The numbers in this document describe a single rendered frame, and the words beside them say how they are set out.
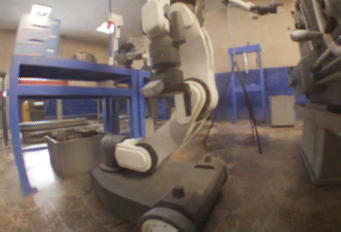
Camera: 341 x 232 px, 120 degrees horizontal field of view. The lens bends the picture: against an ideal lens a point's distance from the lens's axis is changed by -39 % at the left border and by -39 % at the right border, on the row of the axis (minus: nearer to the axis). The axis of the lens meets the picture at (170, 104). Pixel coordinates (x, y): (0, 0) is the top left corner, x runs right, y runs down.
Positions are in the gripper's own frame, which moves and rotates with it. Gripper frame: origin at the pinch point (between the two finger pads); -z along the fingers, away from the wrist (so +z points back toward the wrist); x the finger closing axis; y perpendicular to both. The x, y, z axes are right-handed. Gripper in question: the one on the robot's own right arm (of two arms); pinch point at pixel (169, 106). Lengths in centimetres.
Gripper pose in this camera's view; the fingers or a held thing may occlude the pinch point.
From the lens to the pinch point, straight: 43.7
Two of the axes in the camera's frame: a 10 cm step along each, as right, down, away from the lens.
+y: 5.4, -0.1, 8.4
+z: -0.9, -9.9, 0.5
